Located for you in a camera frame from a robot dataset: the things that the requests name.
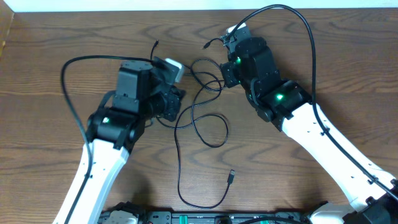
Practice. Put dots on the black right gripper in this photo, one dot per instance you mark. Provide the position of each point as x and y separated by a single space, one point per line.
227 70

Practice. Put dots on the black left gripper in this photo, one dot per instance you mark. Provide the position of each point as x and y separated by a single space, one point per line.
178 95

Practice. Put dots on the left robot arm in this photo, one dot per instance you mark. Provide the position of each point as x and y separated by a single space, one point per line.
145 89

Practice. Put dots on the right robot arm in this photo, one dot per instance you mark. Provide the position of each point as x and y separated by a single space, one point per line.
370 190

